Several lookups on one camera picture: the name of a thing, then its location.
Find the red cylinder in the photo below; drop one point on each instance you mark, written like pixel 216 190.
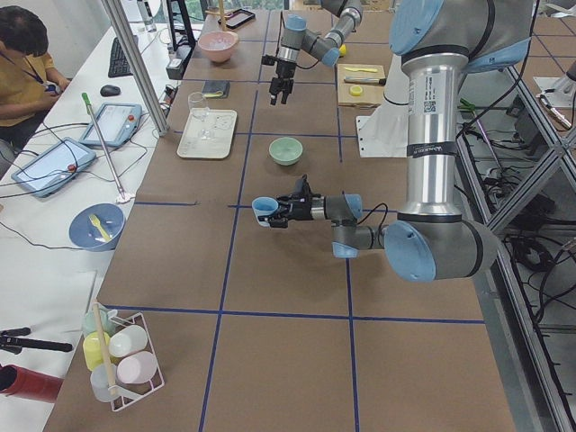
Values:
pixel 28 384

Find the wooden paper towel stand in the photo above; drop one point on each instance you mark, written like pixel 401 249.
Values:
pixel 216 8

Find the aluminium frame post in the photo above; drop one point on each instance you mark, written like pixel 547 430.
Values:
pixel 138 68

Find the wooden cutting board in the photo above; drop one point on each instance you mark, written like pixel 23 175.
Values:
pixel 372 95

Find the teach pendant tablet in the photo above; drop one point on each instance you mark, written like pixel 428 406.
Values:
pixel 53 168
pixel 118 122

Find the near teach pendant tablet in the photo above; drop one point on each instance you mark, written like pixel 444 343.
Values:
pixel 53 168

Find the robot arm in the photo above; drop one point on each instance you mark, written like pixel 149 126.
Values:
pixel 438 43
pixel 295 36

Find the black computer mouse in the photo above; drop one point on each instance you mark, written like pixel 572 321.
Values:
pixel 110 90

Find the pink bowl of ice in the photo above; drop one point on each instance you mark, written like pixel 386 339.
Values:
pixel 218 46

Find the black keyboard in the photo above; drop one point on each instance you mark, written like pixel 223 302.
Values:
pixel 118 63

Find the blue bowl with fork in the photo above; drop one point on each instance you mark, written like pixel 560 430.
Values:
pixel 97 228

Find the far teach pendant tablet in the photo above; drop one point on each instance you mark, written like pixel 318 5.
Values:
pixel 118 122

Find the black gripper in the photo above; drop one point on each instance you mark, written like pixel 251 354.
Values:
pixel 283 72
pixel 301 210

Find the grey yellow folded cloth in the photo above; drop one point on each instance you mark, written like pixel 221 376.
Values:
pixel 217 89

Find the clear wine glass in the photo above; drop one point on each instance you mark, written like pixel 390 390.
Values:
pixel 200 111

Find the metal rod green tip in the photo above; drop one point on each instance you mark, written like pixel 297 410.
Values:
pixel 123 196

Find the white cup in rack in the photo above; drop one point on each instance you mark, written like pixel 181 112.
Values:
pixel 128 341

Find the black handle tool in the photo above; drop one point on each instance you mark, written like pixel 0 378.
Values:
pixel 15 341

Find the lemon half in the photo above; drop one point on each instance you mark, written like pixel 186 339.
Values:
pixel 356 90

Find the cream bear tray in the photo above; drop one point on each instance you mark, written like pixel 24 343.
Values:
pixel 209 139

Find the pink cup in rack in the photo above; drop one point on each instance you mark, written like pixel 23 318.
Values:
pixel 137 368

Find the yellow plastic knife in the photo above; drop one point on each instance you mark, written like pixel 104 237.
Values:
pixel 362 69

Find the white wire cup rack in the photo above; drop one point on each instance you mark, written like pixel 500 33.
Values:
pixel 120 357

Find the seated person yellow shirt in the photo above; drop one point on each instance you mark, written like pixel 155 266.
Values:
pixel 30 82

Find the steel muddler black tip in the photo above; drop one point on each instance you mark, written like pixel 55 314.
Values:
pixel 370 81

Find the light blue cup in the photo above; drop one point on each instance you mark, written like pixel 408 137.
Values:
pixel 263 207

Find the green bowl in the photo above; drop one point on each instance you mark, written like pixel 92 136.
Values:
pixel 285 151

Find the yellow cup in rack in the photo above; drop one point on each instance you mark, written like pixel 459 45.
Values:
pixel 92 351

